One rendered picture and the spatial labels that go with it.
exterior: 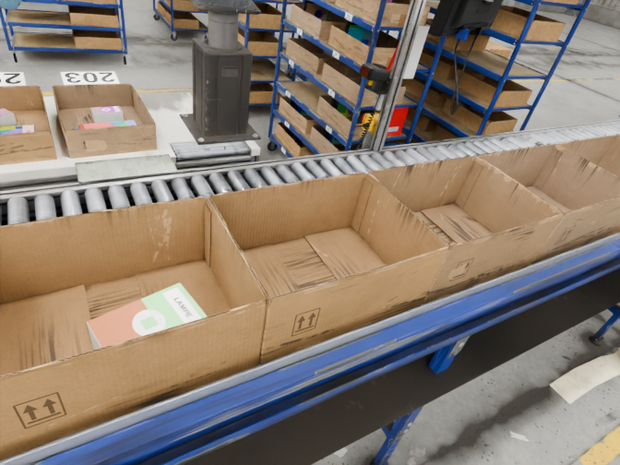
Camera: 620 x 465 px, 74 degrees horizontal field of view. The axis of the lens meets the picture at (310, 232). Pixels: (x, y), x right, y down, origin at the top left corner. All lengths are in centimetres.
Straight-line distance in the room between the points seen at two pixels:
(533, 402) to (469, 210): 112
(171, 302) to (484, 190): 90
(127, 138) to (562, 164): 146
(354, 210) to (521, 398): 136
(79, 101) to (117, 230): 114
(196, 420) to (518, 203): 93
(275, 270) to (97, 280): 35
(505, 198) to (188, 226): 83
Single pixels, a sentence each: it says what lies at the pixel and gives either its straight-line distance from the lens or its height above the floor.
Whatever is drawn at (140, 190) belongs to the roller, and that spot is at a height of 75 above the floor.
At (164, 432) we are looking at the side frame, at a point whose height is 91.
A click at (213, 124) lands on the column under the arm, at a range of 169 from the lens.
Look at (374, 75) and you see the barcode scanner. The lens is 171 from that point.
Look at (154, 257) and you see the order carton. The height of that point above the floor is 92.
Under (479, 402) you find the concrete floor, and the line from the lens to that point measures 204.
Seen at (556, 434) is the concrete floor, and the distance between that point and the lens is 215.
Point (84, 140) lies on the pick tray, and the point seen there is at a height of 81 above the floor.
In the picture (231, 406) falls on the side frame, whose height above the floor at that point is 91.
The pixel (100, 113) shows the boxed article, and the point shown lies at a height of 80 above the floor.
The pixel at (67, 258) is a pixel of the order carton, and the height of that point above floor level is 96.
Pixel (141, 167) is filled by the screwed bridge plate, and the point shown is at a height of 75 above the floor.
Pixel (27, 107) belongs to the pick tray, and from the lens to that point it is 193.
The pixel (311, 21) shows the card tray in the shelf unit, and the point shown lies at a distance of 271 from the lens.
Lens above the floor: 152
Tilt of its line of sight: 38 degrees down
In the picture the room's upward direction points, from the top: 12 degrees clockwise
